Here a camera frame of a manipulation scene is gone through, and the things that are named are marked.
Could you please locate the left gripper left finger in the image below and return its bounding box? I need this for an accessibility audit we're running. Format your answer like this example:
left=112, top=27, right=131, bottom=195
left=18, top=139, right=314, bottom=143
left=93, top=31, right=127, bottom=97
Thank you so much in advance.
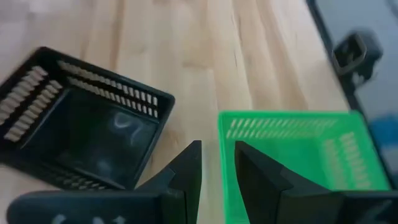
left=6, top=139, right=203, bottom=224

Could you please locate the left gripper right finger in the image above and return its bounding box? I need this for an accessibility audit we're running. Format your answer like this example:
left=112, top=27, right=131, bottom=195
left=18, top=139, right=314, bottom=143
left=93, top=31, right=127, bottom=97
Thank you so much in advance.
left=234, top=140, right=398, bottom=224

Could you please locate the green slotted plastic basket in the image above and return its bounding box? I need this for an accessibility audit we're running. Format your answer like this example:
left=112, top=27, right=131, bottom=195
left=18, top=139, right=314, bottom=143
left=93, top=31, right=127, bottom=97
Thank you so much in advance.
left=217, top=110, right=392, bottom=224

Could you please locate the black slotted plastic basket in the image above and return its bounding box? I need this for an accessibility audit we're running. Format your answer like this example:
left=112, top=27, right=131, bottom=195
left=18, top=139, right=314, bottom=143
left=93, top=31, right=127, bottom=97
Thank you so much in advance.
left=0, top=46, right=176, bottom=191

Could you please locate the blue blurry object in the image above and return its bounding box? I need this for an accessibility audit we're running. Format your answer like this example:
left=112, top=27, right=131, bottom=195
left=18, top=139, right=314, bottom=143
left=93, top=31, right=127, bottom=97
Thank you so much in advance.
left=368, top=116, right=398, bottom=156

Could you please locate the black frame clamp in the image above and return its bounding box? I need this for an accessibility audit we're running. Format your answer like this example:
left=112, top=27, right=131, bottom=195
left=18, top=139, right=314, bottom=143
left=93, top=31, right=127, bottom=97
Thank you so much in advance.
left=331, top=29, right=384, bottom=85

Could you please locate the black metal table frame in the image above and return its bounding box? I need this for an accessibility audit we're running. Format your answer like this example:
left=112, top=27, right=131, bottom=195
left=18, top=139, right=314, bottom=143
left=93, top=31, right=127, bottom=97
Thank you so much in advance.
left=305, top=0, right=398, bottom=190

